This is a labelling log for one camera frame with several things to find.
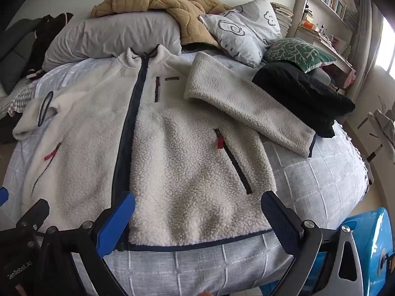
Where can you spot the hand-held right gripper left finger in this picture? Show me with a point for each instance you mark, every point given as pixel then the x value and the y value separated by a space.
pixel 115 222

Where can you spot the green branch pattern pillow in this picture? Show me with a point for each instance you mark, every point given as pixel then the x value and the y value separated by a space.
pixel 293 51

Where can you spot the tan quilted blanket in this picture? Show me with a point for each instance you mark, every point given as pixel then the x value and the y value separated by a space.
pixel 172 6

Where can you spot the grey gingham cloth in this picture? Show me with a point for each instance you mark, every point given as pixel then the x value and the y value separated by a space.
pixel 17 98

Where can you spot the grey pillow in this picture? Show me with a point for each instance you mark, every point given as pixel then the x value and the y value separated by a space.
pixel 108 37

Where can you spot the stack of books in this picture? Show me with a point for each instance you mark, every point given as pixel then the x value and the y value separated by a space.
pixel 282 15

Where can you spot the white desk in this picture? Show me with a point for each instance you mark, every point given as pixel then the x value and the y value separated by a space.
pixel 330 49

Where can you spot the light blue checked bed blanket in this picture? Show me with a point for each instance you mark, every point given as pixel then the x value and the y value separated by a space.
pixel 308 175

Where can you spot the black folded garment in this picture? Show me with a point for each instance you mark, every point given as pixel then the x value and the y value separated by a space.
pixel 302 92

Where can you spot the dark grey jacket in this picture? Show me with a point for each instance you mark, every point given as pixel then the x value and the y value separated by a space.
pixel 15 46

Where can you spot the white cartoon print pillow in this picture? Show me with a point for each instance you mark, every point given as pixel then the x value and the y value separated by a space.
pixel 243 27

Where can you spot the white fleece jacket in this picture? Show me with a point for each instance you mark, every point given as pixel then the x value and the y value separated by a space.
pixel 185 160

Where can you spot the window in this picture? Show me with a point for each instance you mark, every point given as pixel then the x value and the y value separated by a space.
pixel 389 46

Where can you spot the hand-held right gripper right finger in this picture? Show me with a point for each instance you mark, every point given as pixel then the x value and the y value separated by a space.
pixel 277 222

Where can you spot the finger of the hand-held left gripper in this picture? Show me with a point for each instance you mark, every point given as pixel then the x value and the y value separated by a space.
pixel 3 197
pixel 34 214

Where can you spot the black clothing pile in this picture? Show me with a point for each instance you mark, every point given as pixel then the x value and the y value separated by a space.
pixel 49 37

